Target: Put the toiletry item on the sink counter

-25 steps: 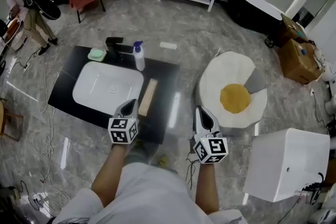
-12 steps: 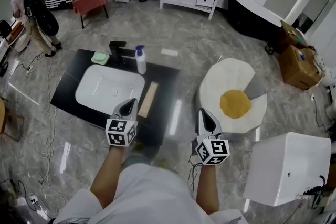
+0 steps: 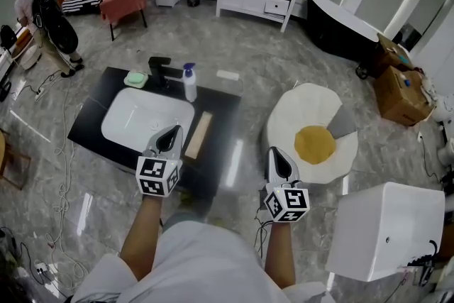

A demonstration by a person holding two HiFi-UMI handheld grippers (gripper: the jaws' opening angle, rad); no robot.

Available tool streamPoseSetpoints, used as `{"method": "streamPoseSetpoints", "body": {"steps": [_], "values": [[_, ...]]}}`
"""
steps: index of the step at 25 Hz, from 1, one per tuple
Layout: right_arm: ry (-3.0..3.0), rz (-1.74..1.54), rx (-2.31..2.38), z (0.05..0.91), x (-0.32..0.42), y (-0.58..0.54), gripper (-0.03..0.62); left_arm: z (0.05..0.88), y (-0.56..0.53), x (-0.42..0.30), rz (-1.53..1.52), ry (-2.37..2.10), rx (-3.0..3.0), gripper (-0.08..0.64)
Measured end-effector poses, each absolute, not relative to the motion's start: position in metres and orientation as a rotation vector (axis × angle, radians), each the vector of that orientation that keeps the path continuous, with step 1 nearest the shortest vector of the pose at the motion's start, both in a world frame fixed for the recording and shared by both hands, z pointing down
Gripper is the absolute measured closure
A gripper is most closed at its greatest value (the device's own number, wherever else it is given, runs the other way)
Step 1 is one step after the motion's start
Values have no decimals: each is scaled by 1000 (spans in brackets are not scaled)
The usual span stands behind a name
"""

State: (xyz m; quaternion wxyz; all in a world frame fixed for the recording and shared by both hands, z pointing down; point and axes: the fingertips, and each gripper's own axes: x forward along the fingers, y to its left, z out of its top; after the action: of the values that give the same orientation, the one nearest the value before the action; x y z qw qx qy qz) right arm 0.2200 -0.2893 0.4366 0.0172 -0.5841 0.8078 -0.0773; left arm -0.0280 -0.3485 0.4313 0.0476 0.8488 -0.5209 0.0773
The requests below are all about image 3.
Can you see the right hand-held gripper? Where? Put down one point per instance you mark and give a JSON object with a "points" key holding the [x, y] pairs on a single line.
{"points": [[287, 204]]}

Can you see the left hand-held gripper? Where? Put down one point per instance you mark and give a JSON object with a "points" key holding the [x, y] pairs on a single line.
{"points": [[157, 174]]}

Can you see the white toiletry bottle blue pump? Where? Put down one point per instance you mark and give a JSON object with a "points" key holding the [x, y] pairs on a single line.
{"points": [[190, 87]]}

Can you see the person's right forearm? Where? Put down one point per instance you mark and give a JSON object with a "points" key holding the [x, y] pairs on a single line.
{"points": [[280, 255]]}

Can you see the person's left forearm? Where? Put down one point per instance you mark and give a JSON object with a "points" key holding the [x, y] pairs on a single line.
{"points": [[142, 237]]}

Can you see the white sink basin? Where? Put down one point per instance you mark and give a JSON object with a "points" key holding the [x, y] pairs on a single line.
{"points": [[138, 117]]}

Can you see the black sink counter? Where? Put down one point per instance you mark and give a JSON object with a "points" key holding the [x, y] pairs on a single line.
{"points": [[220, 124]]}

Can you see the wooden tray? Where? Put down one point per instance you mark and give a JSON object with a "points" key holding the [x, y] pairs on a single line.
{"points": [[199, 135]]}

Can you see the white egg-shaped rug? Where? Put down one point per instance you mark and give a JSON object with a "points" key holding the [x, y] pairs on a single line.
{"points": [[301, 110]]}

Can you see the green soap dish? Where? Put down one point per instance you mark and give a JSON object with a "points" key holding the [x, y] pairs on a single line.
{"points": [[135, 78]]}

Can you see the black faucet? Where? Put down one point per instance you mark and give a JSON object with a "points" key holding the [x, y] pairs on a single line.
{"points": [[159, 71]]}

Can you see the white flat bar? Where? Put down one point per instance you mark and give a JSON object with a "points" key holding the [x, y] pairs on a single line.
{"points": [[227, 74]]}

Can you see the white rectangular bathtub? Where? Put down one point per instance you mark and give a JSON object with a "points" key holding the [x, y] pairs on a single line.
{"points": [[383, 227]]}

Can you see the person's white shirt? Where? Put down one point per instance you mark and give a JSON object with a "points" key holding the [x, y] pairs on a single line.
{"points": [[198, 266]]}

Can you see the white power strip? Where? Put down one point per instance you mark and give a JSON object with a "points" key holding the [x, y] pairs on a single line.
{"points": [[40, 95], [42, 268]]}

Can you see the large cardboard box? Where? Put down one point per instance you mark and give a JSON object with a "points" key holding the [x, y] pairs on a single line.
{"points": [[399, 96]]}

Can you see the black bathtub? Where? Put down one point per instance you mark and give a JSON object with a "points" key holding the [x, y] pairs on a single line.
{"points": [[337, 28]]}

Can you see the wooden chair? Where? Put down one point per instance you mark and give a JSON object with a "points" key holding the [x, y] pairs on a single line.
{"points": [[14, 159]]}

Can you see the small cardboard box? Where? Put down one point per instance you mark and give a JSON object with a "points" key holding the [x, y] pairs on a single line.
{"points": [[392, 51]]}

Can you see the white round basket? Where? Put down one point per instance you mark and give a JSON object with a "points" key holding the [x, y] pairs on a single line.
{"points": [[28, 58]]}

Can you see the black bag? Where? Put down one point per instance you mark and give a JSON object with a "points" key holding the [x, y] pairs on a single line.
{"points": [[8, 37]]}

